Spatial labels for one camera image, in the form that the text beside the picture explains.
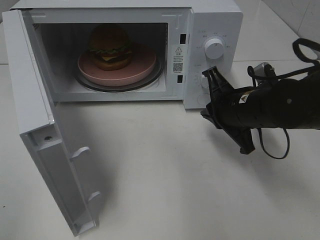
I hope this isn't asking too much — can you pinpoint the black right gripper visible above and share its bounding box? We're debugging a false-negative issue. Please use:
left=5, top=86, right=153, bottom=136
left=200, top=66, right=255, bottom=154

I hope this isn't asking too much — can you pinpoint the round white door button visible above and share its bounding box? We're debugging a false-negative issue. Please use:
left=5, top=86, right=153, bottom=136
left=197, top=93, right=211, bottom=108

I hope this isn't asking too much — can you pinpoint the pink round plate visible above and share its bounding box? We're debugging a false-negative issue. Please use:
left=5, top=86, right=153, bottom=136
left=77, top=43, right=157, bottom=87

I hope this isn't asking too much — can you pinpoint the toy hamburger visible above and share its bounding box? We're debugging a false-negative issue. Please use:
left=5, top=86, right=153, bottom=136
left=88, top=23, right=133, bottom=71

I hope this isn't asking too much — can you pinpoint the white microwave door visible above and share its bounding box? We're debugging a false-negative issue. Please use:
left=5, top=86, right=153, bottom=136
left=2, top=9, right=101, bottom=236

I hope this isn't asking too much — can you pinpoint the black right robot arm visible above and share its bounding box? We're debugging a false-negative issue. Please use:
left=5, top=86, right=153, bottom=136
left=201, top=62, right=320, bottom=155

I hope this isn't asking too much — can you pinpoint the lower white microwave knob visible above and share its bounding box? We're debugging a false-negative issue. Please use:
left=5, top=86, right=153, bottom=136
left=200, top=76, right=209, bottom=89

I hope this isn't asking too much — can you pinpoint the white microwave knob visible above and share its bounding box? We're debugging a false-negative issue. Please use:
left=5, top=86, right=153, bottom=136
left=200, top=76, right=209, bottom=89
left=204, top=37, right=225, bottom=60

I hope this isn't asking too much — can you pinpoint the upper white microwave knob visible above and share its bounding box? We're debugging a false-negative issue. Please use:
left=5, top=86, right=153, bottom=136
left=204, top=37, right=225, bottom=60

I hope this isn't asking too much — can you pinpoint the white warning label sticker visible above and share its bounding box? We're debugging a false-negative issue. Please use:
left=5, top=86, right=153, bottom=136
left=171, top=44, right=186, bottom=74

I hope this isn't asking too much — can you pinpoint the glass microwave turntable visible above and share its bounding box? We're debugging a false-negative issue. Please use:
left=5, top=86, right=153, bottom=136
left=75, top=57, right=164, bottom=93

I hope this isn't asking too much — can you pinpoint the white microwave oven body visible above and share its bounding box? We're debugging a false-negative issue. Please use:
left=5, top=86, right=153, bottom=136
left=9, top=0, right=243, bottom=109

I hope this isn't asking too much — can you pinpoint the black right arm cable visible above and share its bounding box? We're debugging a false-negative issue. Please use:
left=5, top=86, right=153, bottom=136
left=246, top=37, right=320, bottom=160

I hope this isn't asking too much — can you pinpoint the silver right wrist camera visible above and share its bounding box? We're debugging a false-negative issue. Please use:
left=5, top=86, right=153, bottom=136
left=253, top=62, right=276, bottom=77

